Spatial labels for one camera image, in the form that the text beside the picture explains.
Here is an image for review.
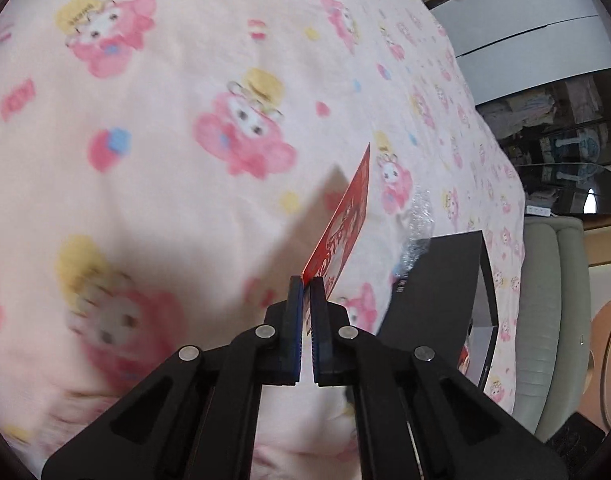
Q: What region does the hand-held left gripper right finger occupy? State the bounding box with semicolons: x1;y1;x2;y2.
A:
310;277;569;480

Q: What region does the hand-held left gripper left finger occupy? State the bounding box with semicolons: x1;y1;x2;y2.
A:
41;276;304;480

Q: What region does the red card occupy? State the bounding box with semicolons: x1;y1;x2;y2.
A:
302;142;371;301

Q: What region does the black cardboard box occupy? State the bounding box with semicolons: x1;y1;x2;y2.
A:
378;230;501;391

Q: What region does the clear bubble wrap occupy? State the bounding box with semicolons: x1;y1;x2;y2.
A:
393;187;433;281

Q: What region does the pink printed blanket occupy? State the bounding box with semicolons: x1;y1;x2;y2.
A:
0;0;526;480

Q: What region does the cluttered dark shelf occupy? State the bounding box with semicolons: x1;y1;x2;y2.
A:
475;67;611;166

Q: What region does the white wardrobe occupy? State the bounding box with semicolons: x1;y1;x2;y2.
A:
428;0;611;106

